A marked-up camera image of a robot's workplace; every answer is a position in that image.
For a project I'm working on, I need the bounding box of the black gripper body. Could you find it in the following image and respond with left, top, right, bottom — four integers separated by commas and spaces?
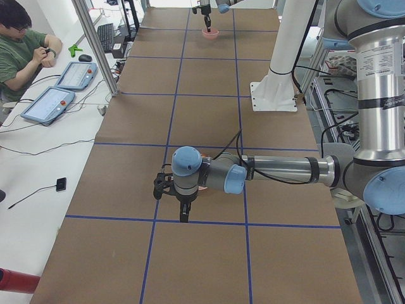
200, 4, 211, 16
177, 193, 197, 210

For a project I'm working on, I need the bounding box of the pink bowl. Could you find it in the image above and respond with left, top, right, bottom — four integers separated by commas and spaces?
202, 28, 219, 41

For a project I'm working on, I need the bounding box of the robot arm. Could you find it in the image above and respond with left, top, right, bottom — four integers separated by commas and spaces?
170, 1, 404, 222
192, 0, 239, 32

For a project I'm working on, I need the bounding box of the black keyboard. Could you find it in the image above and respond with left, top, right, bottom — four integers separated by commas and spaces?
97, 23, 114, 53

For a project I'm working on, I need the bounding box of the small black square device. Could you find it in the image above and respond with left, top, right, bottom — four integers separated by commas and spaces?
55, 177, 67, 192

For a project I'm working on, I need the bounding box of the black computer mouse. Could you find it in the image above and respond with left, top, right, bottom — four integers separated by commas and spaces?
78, 54, 92, 62

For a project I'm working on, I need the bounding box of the green hand tool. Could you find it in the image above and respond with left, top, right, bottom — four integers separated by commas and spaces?
68, 44, 83, 58

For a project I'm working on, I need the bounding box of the far blue teach pendant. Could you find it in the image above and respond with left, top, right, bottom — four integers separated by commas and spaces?
55, 61, 97, 91

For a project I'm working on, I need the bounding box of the blue teach pendant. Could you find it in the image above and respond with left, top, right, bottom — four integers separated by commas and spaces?
20, 87, 75, 125
55, 61, 97, 91

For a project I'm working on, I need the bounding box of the near blue teach pendant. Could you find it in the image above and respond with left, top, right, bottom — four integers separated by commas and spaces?
20, 87, 75, 125

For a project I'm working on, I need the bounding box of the person in green shirt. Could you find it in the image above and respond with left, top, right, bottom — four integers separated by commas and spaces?
1, 1, 62, 105

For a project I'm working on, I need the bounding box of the red fire extinguisher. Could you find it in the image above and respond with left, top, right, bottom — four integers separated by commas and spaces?
0, 269, 41, 294

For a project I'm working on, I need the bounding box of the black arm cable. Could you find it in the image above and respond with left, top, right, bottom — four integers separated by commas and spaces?
211, 128, 313, 185

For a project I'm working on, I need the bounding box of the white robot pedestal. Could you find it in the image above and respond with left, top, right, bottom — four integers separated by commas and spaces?
250, 0, 318, 112

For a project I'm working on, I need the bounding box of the aluminium frame post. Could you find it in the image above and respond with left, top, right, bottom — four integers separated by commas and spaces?
72, 0, 118, 96

